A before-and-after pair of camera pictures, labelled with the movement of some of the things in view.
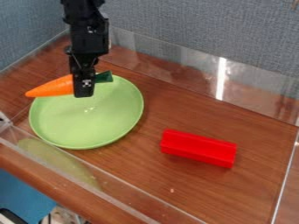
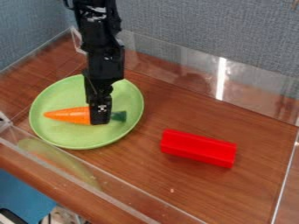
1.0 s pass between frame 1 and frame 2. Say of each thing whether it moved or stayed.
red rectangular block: stayed
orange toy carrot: moved
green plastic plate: stayed
